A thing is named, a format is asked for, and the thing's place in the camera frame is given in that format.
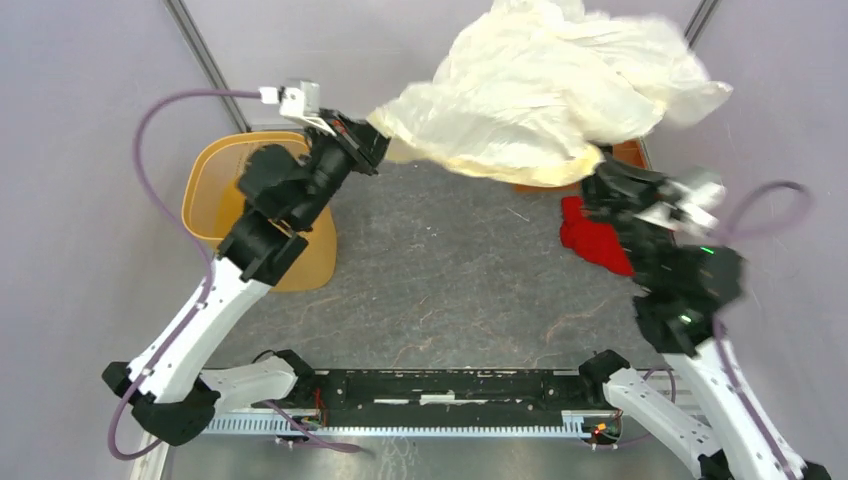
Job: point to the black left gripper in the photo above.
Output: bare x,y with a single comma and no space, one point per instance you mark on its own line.
367,140

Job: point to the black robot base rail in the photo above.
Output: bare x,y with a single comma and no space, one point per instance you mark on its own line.
451,397

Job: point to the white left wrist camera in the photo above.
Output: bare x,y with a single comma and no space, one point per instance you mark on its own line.
301,105

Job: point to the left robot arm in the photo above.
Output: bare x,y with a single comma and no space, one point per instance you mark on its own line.
167,388

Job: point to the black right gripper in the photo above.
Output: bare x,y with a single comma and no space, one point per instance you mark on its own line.
613,186

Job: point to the white toothed cable rail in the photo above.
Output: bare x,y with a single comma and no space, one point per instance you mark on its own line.
267,422

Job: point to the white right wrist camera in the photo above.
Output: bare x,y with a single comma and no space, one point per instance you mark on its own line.
684,203

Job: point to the red cloth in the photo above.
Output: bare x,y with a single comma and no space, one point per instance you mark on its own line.
596,243

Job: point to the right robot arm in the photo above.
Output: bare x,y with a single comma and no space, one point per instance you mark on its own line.
687,276

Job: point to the cream translucent plastic trash bag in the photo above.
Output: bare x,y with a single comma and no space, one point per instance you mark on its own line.
531,90

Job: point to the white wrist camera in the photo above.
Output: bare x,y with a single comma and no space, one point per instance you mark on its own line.
301,105
684,203

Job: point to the wooden compartment tray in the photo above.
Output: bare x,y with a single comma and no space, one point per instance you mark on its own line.
629,152

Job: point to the yellow mesh trash bin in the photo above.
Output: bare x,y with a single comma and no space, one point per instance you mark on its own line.
212,204

